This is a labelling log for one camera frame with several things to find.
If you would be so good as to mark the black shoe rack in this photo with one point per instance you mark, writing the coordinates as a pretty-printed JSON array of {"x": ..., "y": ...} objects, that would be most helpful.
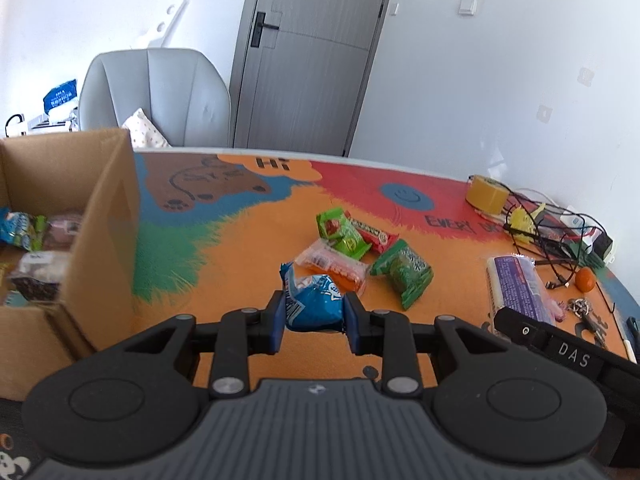
[{"x": 15, "y": 126}]

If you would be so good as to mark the dotted white cushion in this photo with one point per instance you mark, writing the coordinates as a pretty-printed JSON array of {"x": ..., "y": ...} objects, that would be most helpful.
[{"x": 142, "y": 132}]

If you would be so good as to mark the orange clear snack packet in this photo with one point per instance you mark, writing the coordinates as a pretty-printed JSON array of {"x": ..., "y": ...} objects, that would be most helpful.
[{"x": 349, "y": 274}]

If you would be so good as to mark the white perforated board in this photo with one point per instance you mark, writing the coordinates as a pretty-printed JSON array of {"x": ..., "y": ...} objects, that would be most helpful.
[{"x": 164, "y": 22}]

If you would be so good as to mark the yellow plush toy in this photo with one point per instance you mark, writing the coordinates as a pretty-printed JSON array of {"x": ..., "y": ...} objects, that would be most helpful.
[{"x": 520, "y": 223}]

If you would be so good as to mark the blue plastic bag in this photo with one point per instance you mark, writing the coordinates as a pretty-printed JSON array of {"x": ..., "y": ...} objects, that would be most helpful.
[{"x": 60, "y": 95}]

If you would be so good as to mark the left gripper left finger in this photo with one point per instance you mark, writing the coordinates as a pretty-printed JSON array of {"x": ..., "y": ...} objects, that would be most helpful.
[{"x": 241, "y": 334}]

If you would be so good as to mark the green blue snack packet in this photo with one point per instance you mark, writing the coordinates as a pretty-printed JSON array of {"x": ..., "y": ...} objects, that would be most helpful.
[{"x": 22, "y": 230}]

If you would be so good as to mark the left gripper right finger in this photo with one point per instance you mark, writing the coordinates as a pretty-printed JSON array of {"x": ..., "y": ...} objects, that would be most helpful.
[{"x": 389, "y": 335}]

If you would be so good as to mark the colourful cartoon table mat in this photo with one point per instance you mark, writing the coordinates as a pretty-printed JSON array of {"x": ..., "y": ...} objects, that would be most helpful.
[{"x": 213, "y": 232}]

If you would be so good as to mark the white wall switch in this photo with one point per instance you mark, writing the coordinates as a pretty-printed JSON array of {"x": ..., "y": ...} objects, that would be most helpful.
[{"x": 467, "y": 7}]

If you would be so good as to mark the yellow tape roll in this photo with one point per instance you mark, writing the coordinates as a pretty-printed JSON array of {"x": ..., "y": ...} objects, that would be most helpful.
[{"x": 486, "y": 194}]

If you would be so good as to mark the small orange fruit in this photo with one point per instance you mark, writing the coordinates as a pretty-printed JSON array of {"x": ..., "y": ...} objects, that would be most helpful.
[{"x": 585, "y": 280}]

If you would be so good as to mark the grey armchair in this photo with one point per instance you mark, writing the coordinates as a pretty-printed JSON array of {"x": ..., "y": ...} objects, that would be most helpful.
[{"x": 179, "y": 90}]

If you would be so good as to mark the dark green snack packet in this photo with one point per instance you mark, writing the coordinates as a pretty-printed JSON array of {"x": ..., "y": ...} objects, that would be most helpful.
[{"x": 406, "y": 270}]

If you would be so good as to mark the grey door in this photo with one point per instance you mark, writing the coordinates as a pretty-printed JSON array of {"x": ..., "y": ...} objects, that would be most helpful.
[{"x": 302, "y": 89}]

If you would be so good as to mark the purple wafer packet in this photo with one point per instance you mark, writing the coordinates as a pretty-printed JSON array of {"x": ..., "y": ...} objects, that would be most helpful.
[{"x": 515, "y": 284}]

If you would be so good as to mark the brown cardboard box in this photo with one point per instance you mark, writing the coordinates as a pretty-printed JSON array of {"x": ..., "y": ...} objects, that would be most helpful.
[{"x": 92, "y": 173}]

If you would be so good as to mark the red candy bar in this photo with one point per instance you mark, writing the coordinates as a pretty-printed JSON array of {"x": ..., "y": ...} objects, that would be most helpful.
[{"x": 379, "y": 240}]

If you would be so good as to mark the white power strip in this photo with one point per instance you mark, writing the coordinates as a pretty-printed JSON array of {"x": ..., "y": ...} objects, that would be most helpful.
[{"x": 582, "y": 234}]

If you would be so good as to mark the black door handle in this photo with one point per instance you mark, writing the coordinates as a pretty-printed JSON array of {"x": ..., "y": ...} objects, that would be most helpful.
[{"x": 260, "y": 25}]

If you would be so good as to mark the light green snack packet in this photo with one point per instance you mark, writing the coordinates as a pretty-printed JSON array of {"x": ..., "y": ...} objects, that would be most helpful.
[{"x": 340, "y": 234}]

